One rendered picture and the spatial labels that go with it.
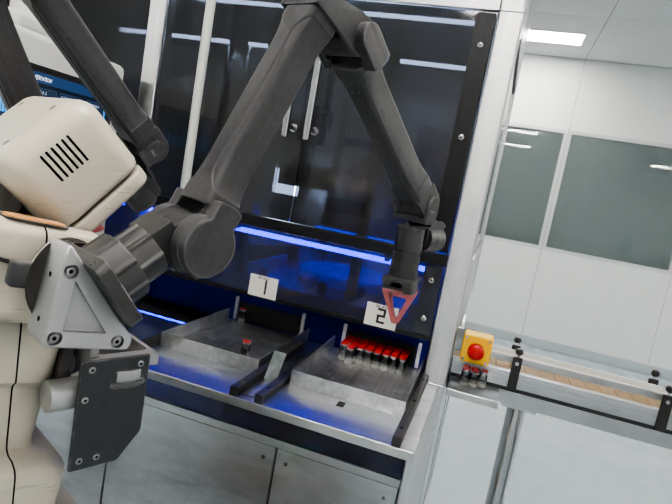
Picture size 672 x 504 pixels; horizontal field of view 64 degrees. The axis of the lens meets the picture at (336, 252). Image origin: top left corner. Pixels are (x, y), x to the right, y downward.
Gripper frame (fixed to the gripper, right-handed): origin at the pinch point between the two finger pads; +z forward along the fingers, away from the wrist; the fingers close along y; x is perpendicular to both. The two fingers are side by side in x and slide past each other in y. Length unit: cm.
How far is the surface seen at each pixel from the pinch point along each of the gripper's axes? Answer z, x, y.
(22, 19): -50, 89, -14
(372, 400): 18.6, 1.9, 0.8
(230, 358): 17.9, 36.2, 0.5
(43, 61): -42, 89, -8
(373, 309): 5.3, 10.4, 26.8
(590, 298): 54, -114, 488
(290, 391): 20.1, 19.2, -2.9
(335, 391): 18.8, 10.2, 0.6
